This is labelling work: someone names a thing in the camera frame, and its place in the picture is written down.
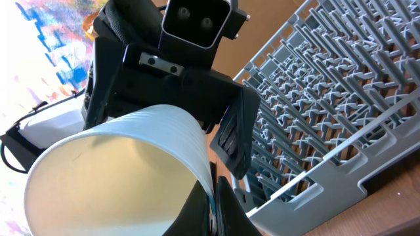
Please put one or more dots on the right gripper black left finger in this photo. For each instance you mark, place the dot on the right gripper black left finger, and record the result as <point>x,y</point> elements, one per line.
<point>194,217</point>

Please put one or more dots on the pale green plastic cup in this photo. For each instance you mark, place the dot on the pale green plastic cup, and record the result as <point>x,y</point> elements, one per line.
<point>128,176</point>

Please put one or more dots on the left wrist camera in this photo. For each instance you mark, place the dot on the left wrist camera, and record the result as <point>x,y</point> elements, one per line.
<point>191,30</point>

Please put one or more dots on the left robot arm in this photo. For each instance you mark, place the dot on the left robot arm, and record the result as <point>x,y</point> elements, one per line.
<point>46,124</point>

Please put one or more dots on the grey plastic dishwasher rack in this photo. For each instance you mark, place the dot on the grey plastic dishwasher rack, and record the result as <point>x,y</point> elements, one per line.
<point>339,89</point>

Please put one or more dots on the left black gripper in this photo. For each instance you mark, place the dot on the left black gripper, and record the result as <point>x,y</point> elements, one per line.
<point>129,73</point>

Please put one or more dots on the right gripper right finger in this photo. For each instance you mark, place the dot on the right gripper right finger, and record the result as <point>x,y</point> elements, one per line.
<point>231,219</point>

